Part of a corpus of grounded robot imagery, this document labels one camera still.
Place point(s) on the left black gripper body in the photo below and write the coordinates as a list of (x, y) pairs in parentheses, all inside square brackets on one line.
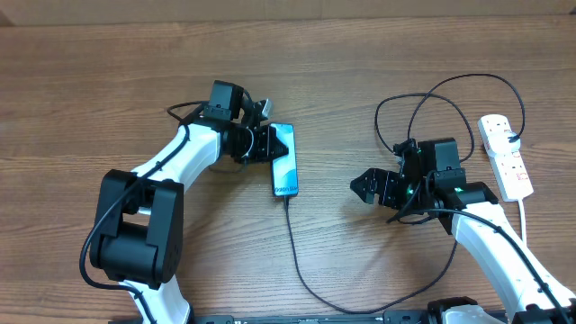
[(259, 147)]

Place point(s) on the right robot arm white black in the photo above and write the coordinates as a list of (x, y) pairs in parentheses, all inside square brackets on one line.
[(431, 182)]

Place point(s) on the white charger adapter plug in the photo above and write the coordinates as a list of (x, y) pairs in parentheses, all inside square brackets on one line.
[(501, 143)]

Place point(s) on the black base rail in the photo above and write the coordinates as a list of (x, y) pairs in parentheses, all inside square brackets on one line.
[(388, 317)]

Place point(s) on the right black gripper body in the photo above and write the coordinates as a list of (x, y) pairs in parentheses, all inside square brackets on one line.
[(399, 193)]

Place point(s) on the white power strip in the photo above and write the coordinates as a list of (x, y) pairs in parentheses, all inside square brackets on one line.
[(509, 170)]

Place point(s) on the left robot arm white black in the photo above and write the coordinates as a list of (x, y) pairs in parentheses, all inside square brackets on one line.
[(136, 243)]

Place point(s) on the blue Samsung smartphone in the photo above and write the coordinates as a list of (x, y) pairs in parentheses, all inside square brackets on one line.
[(284, 168)]

